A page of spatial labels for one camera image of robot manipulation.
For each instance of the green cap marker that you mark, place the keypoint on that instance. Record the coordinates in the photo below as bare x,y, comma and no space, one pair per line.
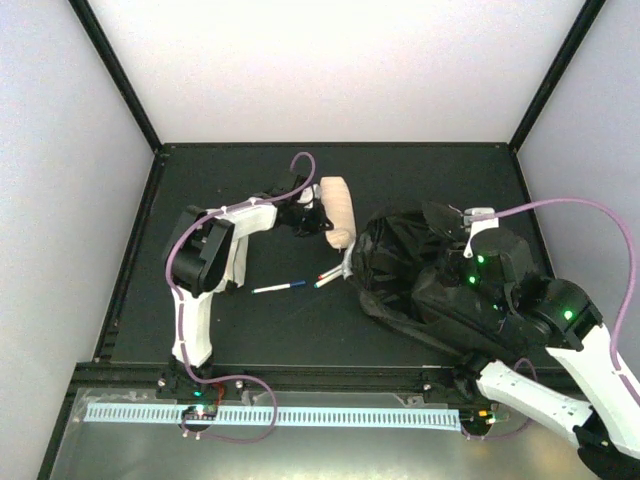
327,279

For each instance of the black student bag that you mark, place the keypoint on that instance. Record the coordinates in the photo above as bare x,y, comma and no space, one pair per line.
422,273

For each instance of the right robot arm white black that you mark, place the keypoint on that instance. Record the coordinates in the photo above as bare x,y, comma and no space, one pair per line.
603,427

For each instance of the black frame post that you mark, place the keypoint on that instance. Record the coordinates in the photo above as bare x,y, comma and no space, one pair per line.
99,39
578,31

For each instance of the light blue slotted cable duct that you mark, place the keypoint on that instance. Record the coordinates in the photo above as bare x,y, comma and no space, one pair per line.
433,419

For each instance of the blue cap marker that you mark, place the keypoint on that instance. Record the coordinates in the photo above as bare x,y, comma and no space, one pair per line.
279,287

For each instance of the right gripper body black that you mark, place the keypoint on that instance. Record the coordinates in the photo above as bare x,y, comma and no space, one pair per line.
456,278

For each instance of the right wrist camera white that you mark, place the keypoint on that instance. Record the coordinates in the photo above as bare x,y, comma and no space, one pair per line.
476,220

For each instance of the white tissue packet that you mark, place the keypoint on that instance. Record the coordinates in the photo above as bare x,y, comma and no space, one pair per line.
235,272

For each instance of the black front rail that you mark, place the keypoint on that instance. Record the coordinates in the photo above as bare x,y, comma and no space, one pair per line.
439,385

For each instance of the red cap marker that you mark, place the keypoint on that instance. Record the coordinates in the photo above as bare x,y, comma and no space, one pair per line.
331,272

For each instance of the left black frame post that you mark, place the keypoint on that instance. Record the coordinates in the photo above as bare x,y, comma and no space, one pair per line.
99,39

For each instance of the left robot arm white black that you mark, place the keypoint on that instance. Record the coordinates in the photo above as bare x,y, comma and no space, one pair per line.
207,253

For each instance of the right black frame post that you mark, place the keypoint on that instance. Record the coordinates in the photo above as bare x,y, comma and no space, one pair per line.
578,31

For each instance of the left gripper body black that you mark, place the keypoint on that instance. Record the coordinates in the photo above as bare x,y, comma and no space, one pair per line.
308,224

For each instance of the cream fabric pencil case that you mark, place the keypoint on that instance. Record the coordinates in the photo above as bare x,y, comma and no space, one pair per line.
337,202

